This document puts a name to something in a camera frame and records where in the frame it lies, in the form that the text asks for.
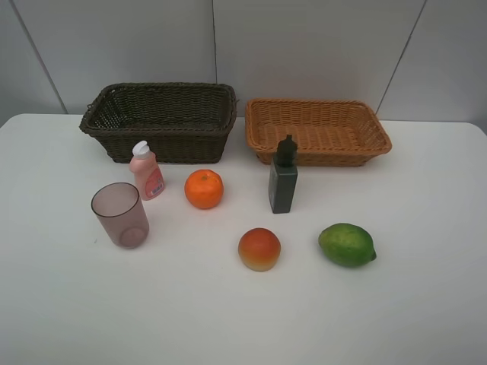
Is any pink bottle white cap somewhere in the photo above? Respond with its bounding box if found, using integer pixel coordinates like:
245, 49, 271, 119
129, 141, 165, 201

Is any dark brown wicker basket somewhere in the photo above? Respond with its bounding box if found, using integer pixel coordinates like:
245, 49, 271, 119
80, 82, 237, 164

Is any translucent purple plastic cup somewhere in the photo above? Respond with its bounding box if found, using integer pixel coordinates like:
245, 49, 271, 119
91, 182, 149, 249

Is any orange tangerine fruit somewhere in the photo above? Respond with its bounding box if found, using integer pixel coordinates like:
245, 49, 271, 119
184, 170, 224, 209

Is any dark green pump bottle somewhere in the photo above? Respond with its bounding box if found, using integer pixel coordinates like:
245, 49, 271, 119
268, 135, 298, 214

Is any light orange wicker basket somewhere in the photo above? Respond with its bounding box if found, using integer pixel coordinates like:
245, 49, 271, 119
245, 98, 392, 167

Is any green lime fruit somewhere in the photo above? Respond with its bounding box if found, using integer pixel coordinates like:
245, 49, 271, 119
318, 223, 377, 268

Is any red yellow peach fruit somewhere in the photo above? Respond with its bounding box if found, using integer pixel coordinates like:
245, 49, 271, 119
238, 227, 281, 272

